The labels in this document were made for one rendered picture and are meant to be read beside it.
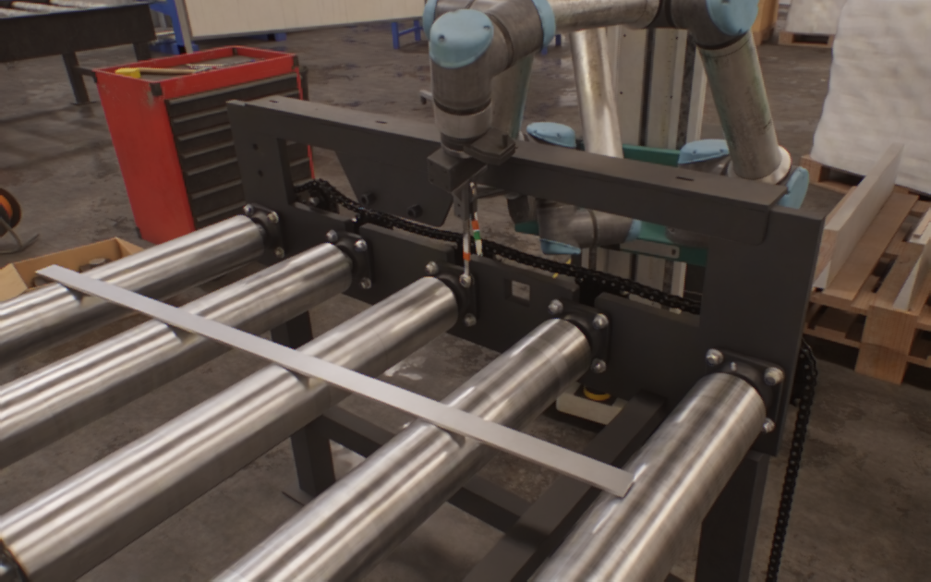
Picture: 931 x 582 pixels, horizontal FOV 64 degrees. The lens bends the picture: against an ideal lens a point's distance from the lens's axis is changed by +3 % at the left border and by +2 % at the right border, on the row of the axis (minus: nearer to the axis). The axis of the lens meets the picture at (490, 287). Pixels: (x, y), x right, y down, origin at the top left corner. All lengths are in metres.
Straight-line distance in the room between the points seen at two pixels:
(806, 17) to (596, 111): 7.74
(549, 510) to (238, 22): 5.15
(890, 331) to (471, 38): 2.12
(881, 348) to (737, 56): 1.53
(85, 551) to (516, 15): 0.92
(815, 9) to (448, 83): 8.41
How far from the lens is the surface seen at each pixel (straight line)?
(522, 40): 1.16
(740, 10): 1.63
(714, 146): 2.12
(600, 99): 1.76
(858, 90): 4.65
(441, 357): 2.87
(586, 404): 2.43
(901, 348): 2.92
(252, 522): 2.32
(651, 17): 1.65
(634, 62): 2.33
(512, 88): 1.97
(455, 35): 1.09
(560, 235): 1.66
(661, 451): 1.01
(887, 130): 4.58
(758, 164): 1.94
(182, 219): 3.55
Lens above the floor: 1.55
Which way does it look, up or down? 28 degrees down
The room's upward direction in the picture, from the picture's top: 2 degrees counter-clockwise
